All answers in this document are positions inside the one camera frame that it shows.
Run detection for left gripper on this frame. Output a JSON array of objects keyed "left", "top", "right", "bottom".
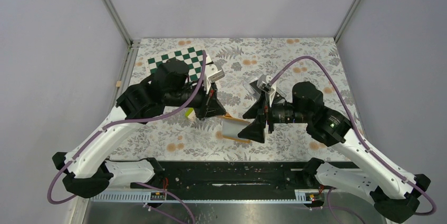
[{"left": 166, "top": 77, "right": 227, "bottom": 121}]

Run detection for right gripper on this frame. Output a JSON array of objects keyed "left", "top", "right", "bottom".
[{"left": 238, "top": 89, "right": 311, "bottom": 143}]

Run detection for orange leather card holder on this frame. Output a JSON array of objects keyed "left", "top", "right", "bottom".
[{"left": 221, "top": 115, "right": 250, "bottom": 143}]

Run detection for clear plastic card box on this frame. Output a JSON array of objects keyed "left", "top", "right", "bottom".
[{"left": 243, "top": 74, "right": 286, "bottom": 105}]

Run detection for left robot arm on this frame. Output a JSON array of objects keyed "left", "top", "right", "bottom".
[{"left": 52, "top": 58, "right": 226, "bottom": 198}]

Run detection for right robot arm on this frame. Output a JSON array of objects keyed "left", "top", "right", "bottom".
[{"left": 238, "top": 82, "right": 431, "bottom": 223}]

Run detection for green white purple toy blocks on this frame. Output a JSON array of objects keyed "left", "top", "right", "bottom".
[{"left": 185, "top": 108, "right": 196, "bottom": 121}]

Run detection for floral patterned table mat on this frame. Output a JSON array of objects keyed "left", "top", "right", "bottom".
[{"left": 110, "top": 37, "right": 361, "bottom": 161}]

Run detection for green white chessboard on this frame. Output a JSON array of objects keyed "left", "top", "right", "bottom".
[{"left": 140, "top": 47, "right": 212, "bottom": 90}]

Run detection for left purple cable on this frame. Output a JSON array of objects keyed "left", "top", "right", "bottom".
[{"left": 46, "top": 50, "right": 207, "bottom": 224}]

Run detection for purple cable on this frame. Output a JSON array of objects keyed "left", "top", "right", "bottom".
[
  {"left": 269, "top": 55, "right": 438, "bottom": 224},
  {"left": 46, "top": 50, "right": 207, "bottom": 224}
]

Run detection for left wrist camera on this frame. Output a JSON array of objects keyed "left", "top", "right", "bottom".
[{"left": 203, "top": 63, "right": 225, "bottom": 94}]

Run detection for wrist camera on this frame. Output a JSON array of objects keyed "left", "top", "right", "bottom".
[
  {"left": 203, "top": 63, "right": 225, "bottom": 94},
  {"left": 256, "top": 74, "right": 272, "bottom": 93}
]

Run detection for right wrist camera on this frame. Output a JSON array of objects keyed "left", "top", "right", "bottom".
[{"left": 256, "top": 74, "right": 272, "bottom": 93}]

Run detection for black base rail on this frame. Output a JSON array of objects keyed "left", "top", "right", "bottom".
[{"left": 130, "top": 159, "right": 337, "bottom": 201}]

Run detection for left aluminium frame post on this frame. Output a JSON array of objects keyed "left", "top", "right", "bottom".
[{"left": 101, "top": 0, "right": 133, "bottom": 46}]

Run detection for aluminium frame post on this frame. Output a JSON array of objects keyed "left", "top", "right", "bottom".
[
  {"left": 334, "top": 0, "right": 362, "bottom": 44},
  {"left": 101, "top": 0, "right": 133, "bottom": 46}
]

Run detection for right aluminium frame post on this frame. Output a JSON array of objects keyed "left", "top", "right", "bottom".
[{"left": 334, "top": 0, "right": 362, "bottom": 44}]

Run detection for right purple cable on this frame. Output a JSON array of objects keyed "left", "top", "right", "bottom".
[{"left": 269, "top": 55, "right": 438, "bottom": 224}]

